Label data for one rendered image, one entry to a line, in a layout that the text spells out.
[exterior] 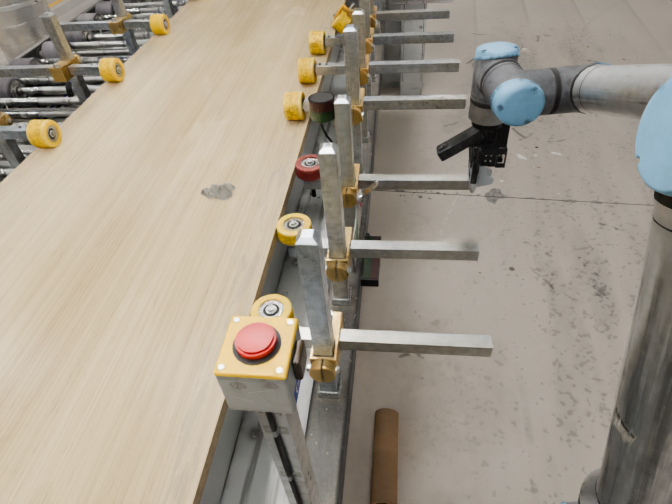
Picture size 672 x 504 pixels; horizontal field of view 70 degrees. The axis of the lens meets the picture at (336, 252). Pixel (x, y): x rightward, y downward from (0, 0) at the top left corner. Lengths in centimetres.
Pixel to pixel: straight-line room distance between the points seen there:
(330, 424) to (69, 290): 60
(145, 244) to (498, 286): 154
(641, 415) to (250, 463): 73
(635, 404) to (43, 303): 103
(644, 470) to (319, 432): 56
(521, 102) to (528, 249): 147
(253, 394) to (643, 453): 46
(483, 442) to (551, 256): 99
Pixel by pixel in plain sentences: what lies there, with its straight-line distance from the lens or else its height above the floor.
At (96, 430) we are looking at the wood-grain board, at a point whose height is 90.
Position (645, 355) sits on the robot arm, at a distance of 63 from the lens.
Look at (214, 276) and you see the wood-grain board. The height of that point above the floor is 90.
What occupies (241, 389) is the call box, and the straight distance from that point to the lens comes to 49.
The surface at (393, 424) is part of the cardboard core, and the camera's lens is 172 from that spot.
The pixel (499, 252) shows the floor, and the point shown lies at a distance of 238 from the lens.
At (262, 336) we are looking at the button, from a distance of 47.
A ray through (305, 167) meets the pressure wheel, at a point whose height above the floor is 91.
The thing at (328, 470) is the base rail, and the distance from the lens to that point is 98.
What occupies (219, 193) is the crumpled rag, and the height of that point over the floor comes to 91.
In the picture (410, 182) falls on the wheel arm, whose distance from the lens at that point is 129.
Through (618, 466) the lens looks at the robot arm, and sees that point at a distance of 74.
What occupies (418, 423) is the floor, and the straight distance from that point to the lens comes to 180.
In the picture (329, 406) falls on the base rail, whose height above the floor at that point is 70.
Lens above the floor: 160
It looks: 43 degrees down
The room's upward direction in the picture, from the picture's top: 6 degrees counter-clockwise
